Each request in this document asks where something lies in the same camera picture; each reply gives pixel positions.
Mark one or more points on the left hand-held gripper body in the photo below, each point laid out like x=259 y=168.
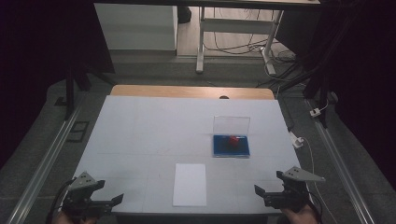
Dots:
x=77 y=199

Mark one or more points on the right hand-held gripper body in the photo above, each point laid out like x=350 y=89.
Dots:
x=292 y=194

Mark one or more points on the blue ink pad box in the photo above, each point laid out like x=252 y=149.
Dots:
x=224 y=149

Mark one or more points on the red stamp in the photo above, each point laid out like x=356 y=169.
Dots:
x=233 y=141

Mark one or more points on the person's left hand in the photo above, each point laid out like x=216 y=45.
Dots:
x=67 y=219

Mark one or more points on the person's right hand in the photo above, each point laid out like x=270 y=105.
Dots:
x=300 y=217

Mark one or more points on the white power adapter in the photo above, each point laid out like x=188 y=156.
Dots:
x=297 y=140

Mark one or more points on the white table cover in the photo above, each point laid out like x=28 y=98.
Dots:
x=140 y=140

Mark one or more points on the white paper sheet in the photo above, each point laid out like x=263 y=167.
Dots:
x=190 y=185

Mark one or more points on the small white plug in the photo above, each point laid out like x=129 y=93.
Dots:
x=315 y=112

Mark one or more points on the black metal stand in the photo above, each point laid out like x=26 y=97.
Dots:
x=320 y=93
x=70 y=90

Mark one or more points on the wooden table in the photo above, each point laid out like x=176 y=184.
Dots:
x=186 y=91

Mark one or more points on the white cabinet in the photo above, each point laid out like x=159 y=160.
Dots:
x=137 y=28

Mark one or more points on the aluminium floor rail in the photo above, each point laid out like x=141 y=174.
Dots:
x=339 y=161
x=46 y=161

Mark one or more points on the black floor frame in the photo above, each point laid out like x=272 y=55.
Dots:
x=77 y=132

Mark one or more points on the white desk frame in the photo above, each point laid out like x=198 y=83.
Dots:
x=236 y=26

